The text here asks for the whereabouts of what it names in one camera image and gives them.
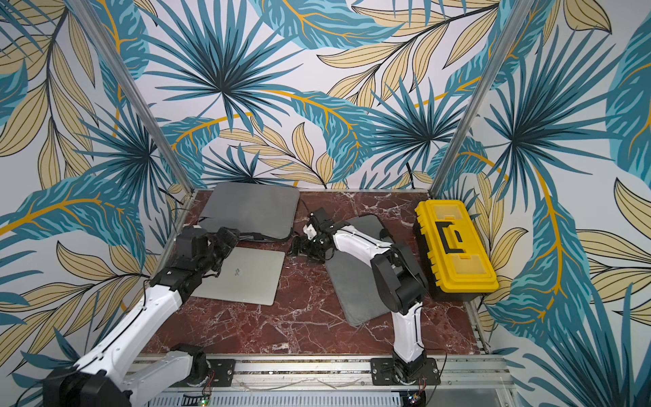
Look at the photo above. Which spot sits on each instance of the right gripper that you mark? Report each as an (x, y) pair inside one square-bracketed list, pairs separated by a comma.
[(310, 245)]

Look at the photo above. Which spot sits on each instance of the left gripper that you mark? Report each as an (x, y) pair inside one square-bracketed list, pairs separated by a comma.
[(225, 248)]

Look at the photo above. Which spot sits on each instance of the silver laptop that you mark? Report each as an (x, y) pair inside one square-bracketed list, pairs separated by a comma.
[(248, 276)]

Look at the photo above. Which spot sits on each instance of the grey zippered laptop bag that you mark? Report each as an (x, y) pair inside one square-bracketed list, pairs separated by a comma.
[(261, 213)]

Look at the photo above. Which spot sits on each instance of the grey laptop sleeve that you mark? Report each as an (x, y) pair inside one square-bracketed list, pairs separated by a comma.
[(353, 280)]

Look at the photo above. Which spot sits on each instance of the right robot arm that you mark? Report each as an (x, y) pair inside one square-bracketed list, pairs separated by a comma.
[(401, 284)]

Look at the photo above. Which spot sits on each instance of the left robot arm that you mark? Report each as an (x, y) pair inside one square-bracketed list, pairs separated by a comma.
[(101, 377)]

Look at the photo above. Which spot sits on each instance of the yellow black toolbox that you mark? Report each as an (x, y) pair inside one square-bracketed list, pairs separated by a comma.
[(452, 255)]

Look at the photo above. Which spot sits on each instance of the white ventilation grille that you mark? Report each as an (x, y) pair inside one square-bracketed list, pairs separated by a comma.
[(279, 398)]

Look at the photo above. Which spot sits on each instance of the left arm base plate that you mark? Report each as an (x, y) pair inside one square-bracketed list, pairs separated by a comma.
[(220, 373)]

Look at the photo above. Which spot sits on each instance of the aluminium front rail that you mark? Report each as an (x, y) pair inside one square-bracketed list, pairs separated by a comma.
[(300, 374)]

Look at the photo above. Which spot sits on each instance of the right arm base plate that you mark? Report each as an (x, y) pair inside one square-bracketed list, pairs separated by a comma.
[(393, 372)]

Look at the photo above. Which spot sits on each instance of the right aluminium frame post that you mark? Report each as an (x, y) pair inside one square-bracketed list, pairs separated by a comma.
[(506, 39)]

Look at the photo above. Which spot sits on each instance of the aluminium frame post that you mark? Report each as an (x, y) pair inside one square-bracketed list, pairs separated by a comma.
[(91, 23), (506, 39)]

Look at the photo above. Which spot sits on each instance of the left aluminium frame post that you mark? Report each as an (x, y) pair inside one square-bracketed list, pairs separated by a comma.
[(91, 23)]

